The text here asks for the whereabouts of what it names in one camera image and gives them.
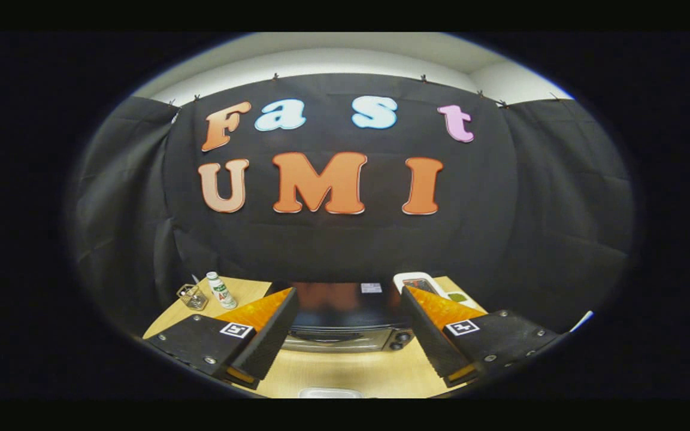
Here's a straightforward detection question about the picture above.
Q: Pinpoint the white container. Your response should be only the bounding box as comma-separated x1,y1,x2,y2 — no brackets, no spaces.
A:
393,272,449,299

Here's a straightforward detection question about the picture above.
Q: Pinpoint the small white dish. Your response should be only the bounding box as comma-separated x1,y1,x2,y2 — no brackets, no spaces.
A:
444,292,479,310

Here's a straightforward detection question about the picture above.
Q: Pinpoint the white plate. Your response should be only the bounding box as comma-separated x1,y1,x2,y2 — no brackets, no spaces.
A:
297,387,364,399

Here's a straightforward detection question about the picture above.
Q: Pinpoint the metal wire basket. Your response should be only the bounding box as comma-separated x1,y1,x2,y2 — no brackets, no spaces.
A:
176,283,209,311

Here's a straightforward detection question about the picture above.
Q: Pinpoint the black toaster oven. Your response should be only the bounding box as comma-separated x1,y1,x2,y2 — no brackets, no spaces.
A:
282,281,416,353

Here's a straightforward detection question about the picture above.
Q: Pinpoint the white bottle green label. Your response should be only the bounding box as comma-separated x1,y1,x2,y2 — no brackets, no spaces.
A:
205,271,238,310

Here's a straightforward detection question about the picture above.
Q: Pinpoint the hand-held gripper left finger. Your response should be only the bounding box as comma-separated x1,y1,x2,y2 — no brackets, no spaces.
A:
141,287,299,390

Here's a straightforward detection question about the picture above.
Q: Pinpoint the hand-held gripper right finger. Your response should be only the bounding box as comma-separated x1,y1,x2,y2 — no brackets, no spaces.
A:
401,286,567,388

